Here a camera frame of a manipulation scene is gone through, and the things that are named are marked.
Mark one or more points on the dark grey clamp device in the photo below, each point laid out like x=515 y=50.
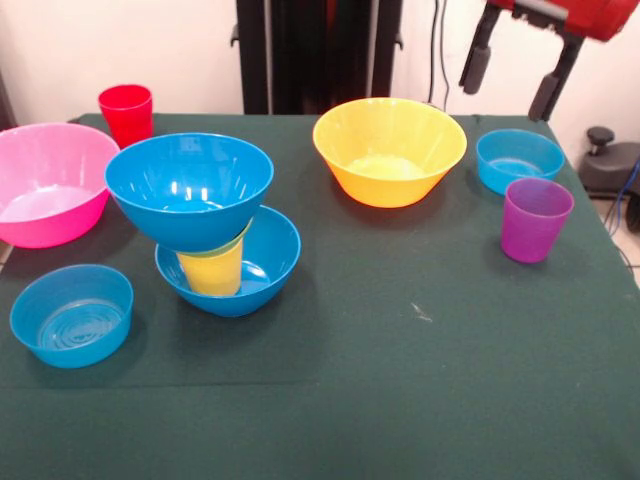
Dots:
x=610 y=165

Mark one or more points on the blue plastic bowl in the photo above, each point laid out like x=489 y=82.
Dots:
x=190 y=200
x=280 y=265

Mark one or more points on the large orange plastic bowl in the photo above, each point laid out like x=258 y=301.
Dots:
x=390 y=145

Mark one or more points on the yellow plastic cup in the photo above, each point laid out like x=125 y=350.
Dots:
x=215 y=275

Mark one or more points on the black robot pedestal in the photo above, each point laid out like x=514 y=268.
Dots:
x=320 y=50

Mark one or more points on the red plastic cup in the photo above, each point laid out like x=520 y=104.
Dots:
x=125 y=112

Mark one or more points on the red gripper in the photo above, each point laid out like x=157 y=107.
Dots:
x=600 y=15

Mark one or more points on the translucent blue shallow bowl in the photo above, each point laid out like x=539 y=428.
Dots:
x=70 y=320
x=515 y=155

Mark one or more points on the purple plastic cup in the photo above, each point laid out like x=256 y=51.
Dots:
x=535 y=220

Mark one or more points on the dark green table cloth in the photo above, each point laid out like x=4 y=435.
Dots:
x=380 y=350

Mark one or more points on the green plastic bowl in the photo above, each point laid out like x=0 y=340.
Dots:
x=240 y=240

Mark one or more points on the large pink plastic bowl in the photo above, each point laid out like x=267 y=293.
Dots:
x=50 y=175

